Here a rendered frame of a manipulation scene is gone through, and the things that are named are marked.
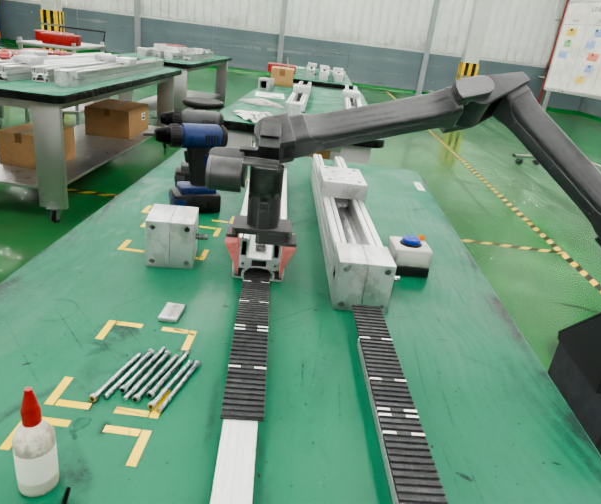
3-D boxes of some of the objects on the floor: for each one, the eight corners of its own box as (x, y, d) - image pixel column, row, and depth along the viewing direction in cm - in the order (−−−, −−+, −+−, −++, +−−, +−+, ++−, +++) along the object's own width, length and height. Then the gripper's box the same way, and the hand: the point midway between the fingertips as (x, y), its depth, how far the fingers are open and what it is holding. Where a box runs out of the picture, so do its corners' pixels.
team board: (509, 162, 668) (555, -2, 592) (539, 164, 684) (588, 4, 608) (600, 198, 538) (674, -6, 462) (635, 199, 553) (713, 2, 477)
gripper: (227, 195, 83) (222, 280, 89) (301, 202, 84) (292, 285, 90) (231, 183, 89) (226, 263, 95) (300, 190, 90) (291, 269, 96)
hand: (258, 270), depth 92 cm, fingers open, 8 cm apart
